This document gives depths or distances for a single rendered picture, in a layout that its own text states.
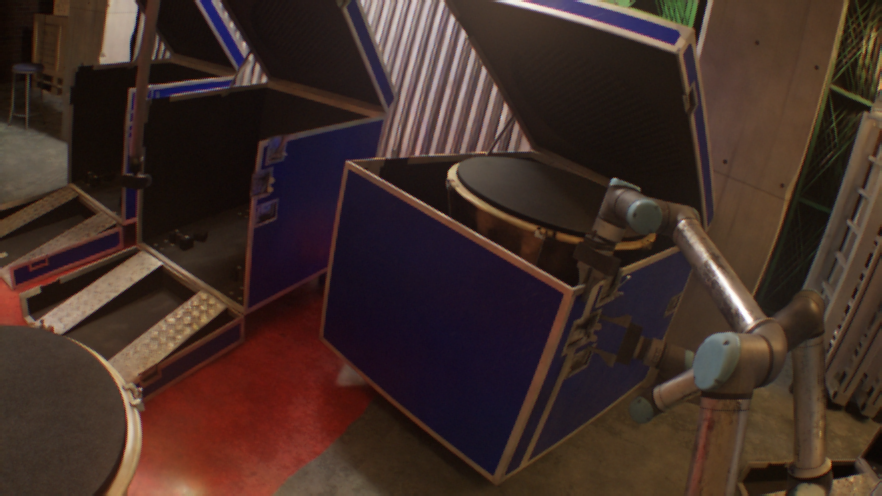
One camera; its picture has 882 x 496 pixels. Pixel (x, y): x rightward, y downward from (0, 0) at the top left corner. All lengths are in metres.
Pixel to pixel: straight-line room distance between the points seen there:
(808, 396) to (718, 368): 0.70
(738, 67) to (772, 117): 0.29
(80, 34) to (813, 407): 5.41
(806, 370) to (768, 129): 1.43
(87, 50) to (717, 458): 5.06
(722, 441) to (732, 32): 2.07
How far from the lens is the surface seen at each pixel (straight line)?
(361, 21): 2.76
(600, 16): 1.95
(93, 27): 5.18
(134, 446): 1.20
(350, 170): 2.29
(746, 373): 1.19
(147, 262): 3.12
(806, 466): 1.92
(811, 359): 1.78
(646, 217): 1.58
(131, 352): 2.64
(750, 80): 2.87
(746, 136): 2.89
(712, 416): 1.20
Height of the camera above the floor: 1.63
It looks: 21 degrees down
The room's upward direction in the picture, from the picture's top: 14 degrees clockwise
